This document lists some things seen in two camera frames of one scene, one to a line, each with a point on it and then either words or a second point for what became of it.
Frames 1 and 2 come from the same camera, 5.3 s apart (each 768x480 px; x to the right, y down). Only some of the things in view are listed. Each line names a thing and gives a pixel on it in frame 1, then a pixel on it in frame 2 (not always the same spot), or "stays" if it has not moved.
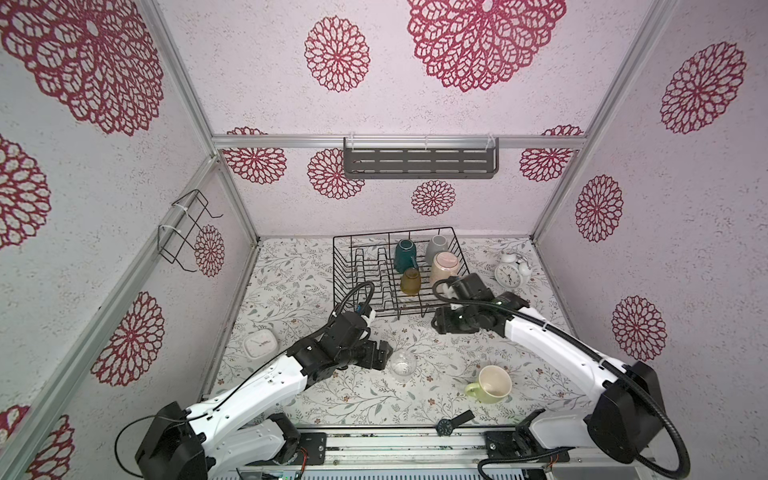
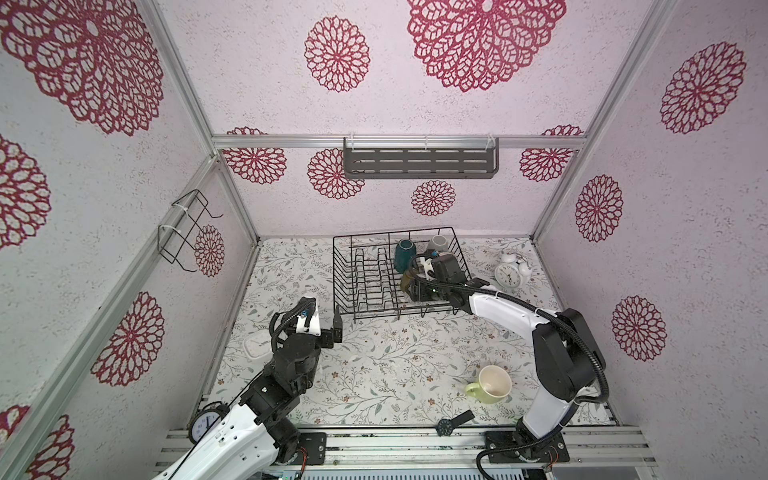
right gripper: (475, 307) -> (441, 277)
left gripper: (382, 357) -> (327, 336)
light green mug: (494, 385) stays
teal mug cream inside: (405, 256) stays
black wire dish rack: (402, 266) stays
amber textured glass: (410, 281) stays
